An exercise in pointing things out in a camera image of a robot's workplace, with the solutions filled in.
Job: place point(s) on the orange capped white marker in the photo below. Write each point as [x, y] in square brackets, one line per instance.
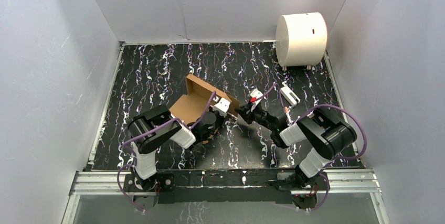
[289, 120]

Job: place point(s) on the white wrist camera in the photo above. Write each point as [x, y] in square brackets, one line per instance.
[255, 96]
[222, 106]

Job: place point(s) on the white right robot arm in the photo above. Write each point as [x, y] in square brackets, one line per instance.
[327, 133]

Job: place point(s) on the white plastic clip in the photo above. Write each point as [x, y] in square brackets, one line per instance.
[289, 95]

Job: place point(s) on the aluminium front rail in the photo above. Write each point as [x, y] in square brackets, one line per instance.
[233, 185]

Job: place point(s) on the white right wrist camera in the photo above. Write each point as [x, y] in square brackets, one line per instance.
[255, 96]

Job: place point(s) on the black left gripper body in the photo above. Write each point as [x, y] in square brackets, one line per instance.
[218, 116]

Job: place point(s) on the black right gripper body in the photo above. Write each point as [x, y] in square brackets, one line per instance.
[259, 115]

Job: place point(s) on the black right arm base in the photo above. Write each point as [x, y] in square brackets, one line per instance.
[313, 192]

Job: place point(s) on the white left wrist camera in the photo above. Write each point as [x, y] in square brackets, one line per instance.
[222, 106]

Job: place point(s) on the brown cardboard box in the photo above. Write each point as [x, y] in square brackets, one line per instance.
[200, 98]

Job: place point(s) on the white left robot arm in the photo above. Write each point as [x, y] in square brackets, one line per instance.
[151, 129]

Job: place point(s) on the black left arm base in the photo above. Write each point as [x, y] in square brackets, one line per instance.
[133, 183]

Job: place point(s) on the white cylindrical container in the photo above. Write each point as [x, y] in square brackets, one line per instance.
[301, 39]

